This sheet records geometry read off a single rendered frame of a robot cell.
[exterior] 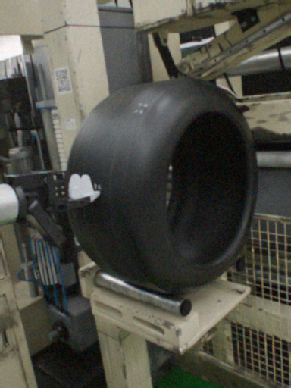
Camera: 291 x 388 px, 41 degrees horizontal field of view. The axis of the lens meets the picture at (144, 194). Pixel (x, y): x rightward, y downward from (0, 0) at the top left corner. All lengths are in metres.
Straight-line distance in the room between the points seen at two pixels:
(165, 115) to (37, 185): 0.32
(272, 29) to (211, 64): 0.22
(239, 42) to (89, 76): 0.47
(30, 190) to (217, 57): 0.79
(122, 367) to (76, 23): 1.15
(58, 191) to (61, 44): 0.56
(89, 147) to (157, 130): 0.18
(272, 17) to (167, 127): 0.53
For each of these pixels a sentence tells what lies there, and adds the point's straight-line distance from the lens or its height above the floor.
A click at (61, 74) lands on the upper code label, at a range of 1.25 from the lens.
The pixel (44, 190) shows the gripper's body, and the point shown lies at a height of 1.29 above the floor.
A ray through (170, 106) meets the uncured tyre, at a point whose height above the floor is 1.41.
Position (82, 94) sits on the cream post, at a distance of 1.20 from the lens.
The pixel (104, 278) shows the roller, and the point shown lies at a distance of 1.21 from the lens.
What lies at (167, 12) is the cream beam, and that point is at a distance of 1.28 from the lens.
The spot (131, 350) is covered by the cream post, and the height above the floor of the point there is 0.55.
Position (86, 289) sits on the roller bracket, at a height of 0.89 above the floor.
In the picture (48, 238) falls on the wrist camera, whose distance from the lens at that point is 0.80.
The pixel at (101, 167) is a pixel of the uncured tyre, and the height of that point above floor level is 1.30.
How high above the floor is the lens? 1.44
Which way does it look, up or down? 15 degrees down
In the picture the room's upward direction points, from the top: 8 degrees counter-clockwise
